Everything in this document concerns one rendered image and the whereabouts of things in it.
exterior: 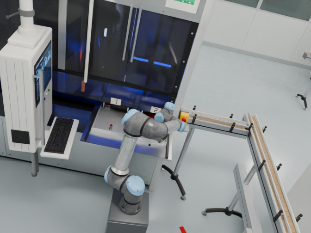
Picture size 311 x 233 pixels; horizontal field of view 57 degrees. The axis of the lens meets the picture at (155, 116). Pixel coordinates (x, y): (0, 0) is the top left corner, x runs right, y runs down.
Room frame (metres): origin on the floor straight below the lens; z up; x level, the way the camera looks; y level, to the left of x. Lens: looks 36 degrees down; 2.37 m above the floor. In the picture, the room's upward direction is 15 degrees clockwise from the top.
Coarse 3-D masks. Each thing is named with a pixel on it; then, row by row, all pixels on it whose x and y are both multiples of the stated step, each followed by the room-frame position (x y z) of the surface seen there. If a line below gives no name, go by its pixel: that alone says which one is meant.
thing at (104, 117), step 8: (104, 112) 1.94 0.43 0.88; (112, 112) 1.97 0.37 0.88; (120, 112) 2.00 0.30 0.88; (96, 120) 1.81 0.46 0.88; (104, 120) 1.84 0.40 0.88; (112, 120) 1.87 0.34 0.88; (120, 120) 1.89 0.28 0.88; (96, 128) 1.68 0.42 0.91; (104, 128) 1.74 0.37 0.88; (112, 128) 1.77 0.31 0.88; (120, 128) 1.80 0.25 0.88; (120, 136) 1.70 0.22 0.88
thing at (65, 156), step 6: (54, 120) 1.77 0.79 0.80; (78, 120) 1.85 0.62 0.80; (72, 126) 1.75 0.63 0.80; (48, 132) 1.62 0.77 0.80; (72, 132) 1.68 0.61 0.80; (48, 138) 1.55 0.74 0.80; (72, 138) 1.62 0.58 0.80; (72, 144) 1.56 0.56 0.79; (42, 150) 1.42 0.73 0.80; (66, 150) 1.48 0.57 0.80; (42, 156) 1.38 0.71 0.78; (48, 156) 1.39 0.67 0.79; (54, 156) 1.40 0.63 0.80; (60, 156) 1.41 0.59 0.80; (66, 156) 1.42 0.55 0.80
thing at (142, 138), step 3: (138, 138) 1.71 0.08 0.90; (141, 138) 1.71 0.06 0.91; (144, 138) 1.71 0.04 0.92; (147, 138) 1.76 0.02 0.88; (144, 141) 1.71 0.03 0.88; (147, 141) 1.71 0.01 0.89; (150, 141) 1.72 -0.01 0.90; (153, 141) 1.72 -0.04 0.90; (156, 141) 1.72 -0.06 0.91; (162, 141) 1.77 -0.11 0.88; (165, 141) 1.78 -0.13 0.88; (159, 144) 1.72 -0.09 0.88; (162, 144) 1.72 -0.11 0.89; (165, 144) 1.73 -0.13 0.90
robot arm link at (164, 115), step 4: (164, 108) 1.70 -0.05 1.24; (160, 112) 1.63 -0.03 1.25; (164, 112) 1.64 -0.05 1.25; (168, 112) 1.67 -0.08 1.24; (156, 116) 1.60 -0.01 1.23; (160, 116) 1.59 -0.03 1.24; (164, 116) 1.61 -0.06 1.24; (168, 116) 1.61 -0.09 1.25; (156, 120) 1.59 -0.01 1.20; (160, 120) 1.58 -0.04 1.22; (164, 120) 1.59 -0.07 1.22; (168, 120) 1.59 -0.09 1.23
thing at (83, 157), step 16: (0, 128) 1.86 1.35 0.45; (48, 128) 1.90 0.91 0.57; (0, 144) 1.86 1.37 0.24; (80, 144) 1.93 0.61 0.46; (48, 160) 1.90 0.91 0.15; (64, 160) 1.91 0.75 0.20; (80, 160) 1.93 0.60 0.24; (96, 160) 1.94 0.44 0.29; (112, 160) 1.95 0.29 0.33; (144, 160) 1.98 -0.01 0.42; (144, 176) 1.98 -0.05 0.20
